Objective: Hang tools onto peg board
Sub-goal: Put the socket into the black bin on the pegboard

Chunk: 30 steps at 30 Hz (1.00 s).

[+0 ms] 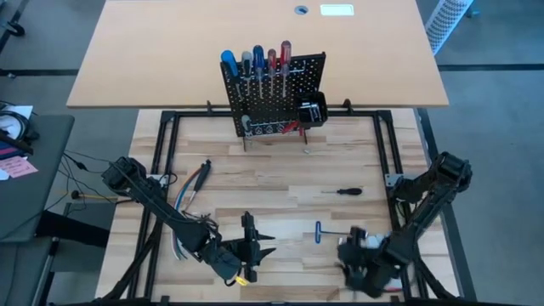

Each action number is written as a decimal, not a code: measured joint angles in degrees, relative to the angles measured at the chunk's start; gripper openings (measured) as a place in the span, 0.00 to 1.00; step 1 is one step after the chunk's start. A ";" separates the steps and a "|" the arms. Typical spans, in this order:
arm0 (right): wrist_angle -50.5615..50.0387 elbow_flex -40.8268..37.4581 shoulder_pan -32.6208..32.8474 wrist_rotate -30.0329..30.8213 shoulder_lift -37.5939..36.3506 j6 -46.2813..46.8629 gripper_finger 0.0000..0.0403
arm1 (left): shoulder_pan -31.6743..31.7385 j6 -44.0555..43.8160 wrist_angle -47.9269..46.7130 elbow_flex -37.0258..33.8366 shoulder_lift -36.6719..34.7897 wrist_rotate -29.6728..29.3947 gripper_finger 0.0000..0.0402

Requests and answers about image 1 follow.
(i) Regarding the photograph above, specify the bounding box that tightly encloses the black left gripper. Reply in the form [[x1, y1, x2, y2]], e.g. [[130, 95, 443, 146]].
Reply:
[[198, 211, 278, 284]]

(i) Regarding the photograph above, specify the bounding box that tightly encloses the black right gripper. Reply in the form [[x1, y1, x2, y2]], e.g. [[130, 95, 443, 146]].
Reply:
[[337, 226, 399, 299]]

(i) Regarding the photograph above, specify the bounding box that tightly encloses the large blue handle screwdriver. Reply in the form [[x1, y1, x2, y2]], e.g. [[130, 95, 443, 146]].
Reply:
[[219, 48, 247, 102]]

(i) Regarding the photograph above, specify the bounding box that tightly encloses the small red handle screwdriver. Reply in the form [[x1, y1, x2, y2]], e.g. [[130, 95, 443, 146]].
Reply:
[[267, 48, 279, 98]]

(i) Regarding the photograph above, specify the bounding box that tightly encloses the slim blue handle screwdriver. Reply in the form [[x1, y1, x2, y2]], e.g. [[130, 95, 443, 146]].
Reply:
[[252, 43, 267, 99]]

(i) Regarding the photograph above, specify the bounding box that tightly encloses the large red transparent screwdriver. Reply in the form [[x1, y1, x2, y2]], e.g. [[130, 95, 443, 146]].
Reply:
[[279, 39, 293, 99]]

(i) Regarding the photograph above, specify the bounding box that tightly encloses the small black screwdriver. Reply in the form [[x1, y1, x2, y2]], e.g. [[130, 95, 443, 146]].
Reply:
[[321, 187, 365, 197]]

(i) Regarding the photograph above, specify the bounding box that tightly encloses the black plastic pegboard bin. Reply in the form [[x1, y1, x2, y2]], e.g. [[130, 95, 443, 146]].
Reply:
[[295, 90, 329, 130]]

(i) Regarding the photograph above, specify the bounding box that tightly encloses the black metal pegboard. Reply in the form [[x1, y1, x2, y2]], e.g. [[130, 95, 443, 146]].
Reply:
[[219, 52, 328, 148]]

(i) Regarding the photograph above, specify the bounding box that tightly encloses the black flat panel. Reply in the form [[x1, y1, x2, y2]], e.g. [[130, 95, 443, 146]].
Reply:
[[35, 210, 112, 250]]

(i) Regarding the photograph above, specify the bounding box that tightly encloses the large tan desk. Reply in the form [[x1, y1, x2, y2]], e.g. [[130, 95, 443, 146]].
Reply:
[[66, 0, 451, 110]]

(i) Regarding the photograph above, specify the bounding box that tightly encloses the dark grey side desk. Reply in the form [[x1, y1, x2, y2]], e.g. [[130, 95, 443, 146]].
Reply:
[[0, 113, 76, 244]]

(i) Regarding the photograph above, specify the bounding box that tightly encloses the grey low surface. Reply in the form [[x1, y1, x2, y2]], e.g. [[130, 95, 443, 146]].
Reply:
[[0, 236, 59, 306]]

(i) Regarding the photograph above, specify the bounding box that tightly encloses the white rectangular desk plate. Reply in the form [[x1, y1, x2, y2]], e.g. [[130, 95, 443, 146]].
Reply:
[[320, 3, 355, 17]]

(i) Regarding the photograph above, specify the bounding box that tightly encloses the pink paper note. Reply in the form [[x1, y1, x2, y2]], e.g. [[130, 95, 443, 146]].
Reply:
[[0, 156, 39, 179]]

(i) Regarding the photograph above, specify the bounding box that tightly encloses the white perforated panel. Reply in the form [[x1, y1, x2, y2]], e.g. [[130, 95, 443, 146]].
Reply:
[[424, 0, 475, 55]]

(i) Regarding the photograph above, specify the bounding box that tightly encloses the blue flat item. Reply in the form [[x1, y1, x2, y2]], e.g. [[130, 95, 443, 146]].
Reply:
[[0, 139, 34, 162]]

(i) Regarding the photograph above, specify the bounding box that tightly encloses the white paper sheet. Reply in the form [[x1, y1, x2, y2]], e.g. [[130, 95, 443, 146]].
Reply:
[[0, 105, 34, 141]]

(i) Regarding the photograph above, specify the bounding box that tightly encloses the blue T-handle hex key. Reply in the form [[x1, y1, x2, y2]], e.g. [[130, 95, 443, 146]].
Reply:
[[314, 220, 354, 245]]

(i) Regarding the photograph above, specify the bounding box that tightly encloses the white wire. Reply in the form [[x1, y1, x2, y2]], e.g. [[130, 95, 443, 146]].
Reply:
[[170, 178, 188, 261]]

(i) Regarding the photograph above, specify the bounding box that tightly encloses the black coiled cable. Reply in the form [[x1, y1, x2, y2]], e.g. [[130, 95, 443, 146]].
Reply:
[[0, 110, 42, 144]]

